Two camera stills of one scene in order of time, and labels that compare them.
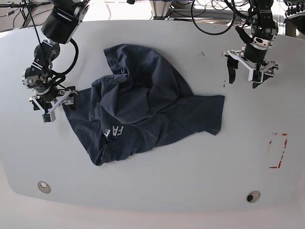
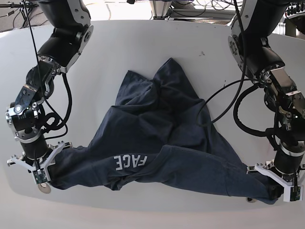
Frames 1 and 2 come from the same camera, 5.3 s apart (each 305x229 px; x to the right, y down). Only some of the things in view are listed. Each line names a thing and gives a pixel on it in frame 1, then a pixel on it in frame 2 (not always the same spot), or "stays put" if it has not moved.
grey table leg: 290,28 stays put
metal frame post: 159,8 stays put
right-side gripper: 252,57 → 284,168
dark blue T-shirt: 143,105 → 158,129
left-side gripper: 50,101 → 38,165
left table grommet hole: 44,187 stays put
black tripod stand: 26,7 stays put
